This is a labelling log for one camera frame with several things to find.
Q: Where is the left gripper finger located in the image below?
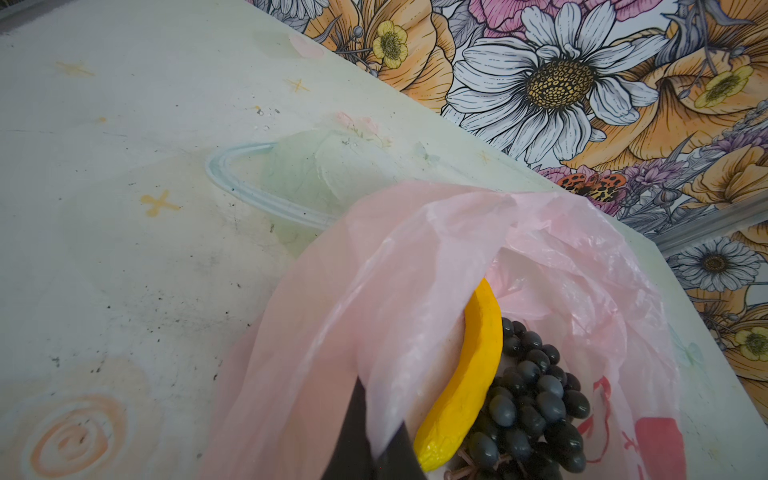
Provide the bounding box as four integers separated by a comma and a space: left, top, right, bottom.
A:
322, 379, 426, 480

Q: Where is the pink plastic bag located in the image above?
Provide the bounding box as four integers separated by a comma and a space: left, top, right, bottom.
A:
200, 182, 687, 479

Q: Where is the yellow fake banana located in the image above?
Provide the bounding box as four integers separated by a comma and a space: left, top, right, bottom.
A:
413, 280, 504, 472

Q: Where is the dark fake grape bunch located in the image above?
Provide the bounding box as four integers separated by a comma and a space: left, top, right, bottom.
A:
444, 318, 591, 479

